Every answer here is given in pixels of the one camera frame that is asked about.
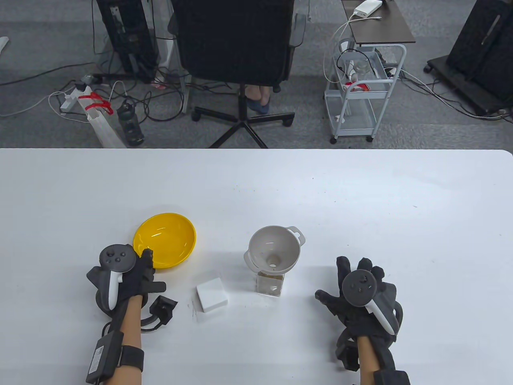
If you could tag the person's left hand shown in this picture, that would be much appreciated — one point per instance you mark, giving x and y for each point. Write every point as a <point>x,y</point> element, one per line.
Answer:
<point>138,280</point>

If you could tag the person's right hand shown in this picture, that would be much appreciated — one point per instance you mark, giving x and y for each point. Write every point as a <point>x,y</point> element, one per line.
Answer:
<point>343,268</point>

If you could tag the grey hand controller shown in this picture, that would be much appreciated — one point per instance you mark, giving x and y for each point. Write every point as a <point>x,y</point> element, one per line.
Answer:
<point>358,286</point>
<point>116,256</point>

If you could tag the yellow plastic bowl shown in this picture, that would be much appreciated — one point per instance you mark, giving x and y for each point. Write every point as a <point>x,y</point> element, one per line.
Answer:
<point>168,236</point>

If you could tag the clear square coffee jar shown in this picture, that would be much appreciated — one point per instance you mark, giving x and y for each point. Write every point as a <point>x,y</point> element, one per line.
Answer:
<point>270,288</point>

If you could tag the white square jar lid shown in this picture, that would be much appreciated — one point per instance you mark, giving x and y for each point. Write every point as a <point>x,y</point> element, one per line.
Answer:
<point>212,296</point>

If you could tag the grey plastic funnel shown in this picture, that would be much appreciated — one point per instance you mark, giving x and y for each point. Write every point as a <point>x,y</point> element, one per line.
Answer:
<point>264,244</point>

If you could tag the person's left forearm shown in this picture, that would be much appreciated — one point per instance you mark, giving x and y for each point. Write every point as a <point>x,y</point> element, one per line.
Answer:
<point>128,325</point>

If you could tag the person's right forearm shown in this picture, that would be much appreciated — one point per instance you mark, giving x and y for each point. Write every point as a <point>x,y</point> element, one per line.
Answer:
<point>366,361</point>

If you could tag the black left wrist sensor pack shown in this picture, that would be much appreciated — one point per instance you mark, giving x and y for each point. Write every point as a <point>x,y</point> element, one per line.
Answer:
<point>102,357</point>

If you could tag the black wrist sensor pack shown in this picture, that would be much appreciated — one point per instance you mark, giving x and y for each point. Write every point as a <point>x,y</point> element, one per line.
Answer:
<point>102,357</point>
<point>392,379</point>

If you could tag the black right wrist sensor pack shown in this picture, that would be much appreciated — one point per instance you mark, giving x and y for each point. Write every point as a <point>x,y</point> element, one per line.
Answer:
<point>392,379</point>

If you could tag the black water bottle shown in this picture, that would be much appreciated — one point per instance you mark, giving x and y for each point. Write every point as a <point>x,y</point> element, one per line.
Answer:
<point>130,126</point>

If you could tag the white rolling cart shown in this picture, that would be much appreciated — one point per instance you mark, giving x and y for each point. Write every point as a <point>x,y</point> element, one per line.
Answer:
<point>360,95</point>

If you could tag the blue shoe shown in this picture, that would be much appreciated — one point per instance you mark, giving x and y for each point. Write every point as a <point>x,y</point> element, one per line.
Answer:
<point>258,107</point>

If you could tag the white power strip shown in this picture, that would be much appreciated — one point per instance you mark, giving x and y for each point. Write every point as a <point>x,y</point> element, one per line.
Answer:
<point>69,102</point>

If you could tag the small red object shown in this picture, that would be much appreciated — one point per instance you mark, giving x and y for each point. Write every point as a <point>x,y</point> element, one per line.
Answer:
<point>159,85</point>

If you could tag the brown side table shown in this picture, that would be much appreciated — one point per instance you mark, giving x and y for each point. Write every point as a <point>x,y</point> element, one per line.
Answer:
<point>384,28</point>

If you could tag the black computer tower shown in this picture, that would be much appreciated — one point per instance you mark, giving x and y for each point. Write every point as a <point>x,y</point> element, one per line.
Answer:
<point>128,32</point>

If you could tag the black office chair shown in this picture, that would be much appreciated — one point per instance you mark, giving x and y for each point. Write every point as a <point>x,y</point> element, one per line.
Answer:
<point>232,40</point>

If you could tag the white power bank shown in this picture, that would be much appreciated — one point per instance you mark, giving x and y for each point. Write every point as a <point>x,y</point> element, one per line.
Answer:
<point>368,8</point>

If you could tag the black wheeled equipment stand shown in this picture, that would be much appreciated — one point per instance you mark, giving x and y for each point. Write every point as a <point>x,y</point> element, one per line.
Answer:
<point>481,40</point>

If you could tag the white object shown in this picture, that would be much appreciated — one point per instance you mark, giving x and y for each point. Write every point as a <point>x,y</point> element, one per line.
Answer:
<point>3,42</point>

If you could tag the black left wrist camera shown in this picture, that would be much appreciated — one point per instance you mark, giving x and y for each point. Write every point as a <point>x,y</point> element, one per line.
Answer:
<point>162,309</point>

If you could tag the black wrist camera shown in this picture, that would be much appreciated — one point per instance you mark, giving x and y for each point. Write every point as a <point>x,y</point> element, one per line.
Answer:
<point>162,309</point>
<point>346,357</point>

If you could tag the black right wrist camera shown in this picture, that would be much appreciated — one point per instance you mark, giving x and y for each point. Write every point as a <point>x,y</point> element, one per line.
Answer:
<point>346,357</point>

